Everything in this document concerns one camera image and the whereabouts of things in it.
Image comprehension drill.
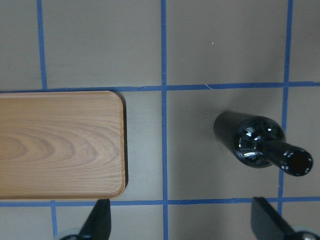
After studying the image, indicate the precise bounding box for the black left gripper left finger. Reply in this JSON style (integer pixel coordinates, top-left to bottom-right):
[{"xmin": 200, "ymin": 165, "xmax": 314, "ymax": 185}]
[{"xmin": 78, "ymin": 199, "xmax": 111, "ymax": 240}]

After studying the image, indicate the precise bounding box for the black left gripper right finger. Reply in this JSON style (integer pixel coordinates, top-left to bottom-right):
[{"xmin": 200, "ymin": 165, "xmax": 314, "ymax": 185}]
[{"xmin": 250, "ymin": 197, "xmax": 293, "ymax": 240}]

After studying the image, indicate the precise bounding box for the black wine bottle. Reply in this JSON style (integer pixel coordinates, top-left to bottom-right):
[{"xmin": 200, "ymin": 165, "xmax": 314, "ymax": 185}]
[{"xmin": 213, "ymin": 111, "xmax": 313, "ymax": 177}]

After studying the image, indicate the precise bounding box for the wooden tray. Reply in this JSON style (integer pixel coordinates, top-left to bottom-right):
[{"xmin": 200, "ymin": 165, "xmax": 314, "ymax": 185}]
[{"xmin": 0, "ymin": 91, "xmax": 128, "ymax": 200}]

